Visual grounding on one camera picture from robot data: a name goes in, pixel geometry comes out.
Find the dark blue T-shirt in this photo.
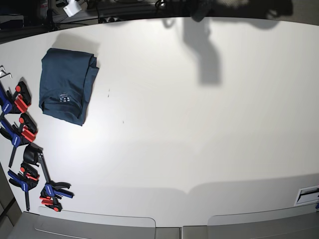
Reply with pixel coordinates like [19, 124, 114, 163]
[39, 48, 99, 126]

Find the blue red bar clamp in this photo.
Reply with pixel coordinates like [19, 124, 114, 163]
[7, 162, 39, 212]
[0, 81, 31, 120]
[23, 144, 74, 212]
[0, 113, 37, 168]

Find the top blue red bar clamp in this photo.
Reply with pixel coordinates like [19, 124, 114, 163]
[0, 81, 31, 120]

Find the left grey chair back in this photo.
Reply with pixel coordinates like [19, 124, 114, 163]
[8, 207, 181, 239]

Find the grey chair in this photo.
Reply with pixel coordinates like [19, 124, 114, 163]
[8, 207, 181, 239]
[181, 204, 319, 239]

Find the small metal hex key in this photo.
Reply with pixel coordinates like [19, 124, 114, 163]
[0, 65, 12, 78]

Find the white label card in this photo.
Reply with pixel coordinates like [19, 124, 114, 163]
[294, 186, 319, 206]

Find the right grey chair back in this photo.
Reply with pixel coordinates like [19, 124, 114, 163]
[181, 204, 319, 239]

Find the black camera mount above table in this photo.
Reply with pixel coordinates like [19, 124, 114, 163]
[190, 0, 213, 22]

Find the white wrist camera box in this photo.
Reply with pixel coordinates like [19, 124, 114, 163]
[63, 0, 82, 17]

